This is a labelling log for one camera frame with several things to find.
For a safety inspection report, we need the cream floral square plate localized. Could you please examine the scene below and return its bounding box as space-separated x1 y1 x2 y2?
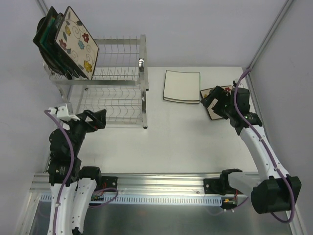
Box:
55 6 99 80

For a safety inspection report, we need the dark square teal-centre plate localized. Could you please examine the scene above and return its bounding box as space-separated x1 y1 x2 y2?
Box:
33 6 74 80

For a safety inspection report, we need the round silver-rimmed cream plate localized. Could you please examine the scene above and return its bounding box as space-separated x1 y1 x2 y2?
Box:
36 17 64 75

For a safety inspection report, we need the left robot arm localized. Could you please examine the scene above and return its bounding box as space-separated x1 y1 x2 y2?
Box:
45 109 107 235

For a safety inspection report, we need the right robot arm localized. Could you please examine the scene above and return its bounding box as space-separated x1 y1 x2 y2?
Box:
201 86 302 214

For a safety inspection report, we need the stainless steel dish rack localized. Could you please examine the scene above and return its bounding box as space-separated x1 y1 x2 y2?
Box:
44 34 149 129

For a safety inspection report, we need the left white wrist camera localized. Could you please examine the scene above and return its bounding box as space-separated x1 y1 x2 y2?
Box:
48 102 80 121

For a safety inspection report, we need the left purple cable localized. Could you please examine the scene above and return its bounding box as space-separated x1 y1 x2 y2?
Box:
43 110 119 235

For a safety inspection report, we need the purple cable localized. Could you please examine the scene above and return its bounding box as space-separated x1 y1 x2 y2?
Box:
207 67 295 223
43 110 119 235

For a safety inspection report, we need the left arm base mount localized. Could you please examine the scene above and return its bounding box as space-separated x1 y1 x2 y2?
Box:
100 176 118 192

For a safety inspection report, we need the white slotted cable duct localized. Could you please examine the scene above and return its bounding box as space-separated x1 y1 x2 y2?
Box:
39 194 223 206

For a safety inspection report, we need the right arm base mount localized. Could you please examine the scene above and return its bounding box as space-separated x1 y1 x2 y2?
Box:
203 178 243 196

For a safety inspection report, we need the aluminium frame rail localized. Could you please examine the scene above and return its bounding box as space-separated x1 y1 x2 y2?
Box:
29 171 294 198

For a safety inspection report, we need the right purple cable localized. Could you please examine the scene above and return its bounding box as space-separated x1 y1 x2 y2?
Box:
207 67 295 223

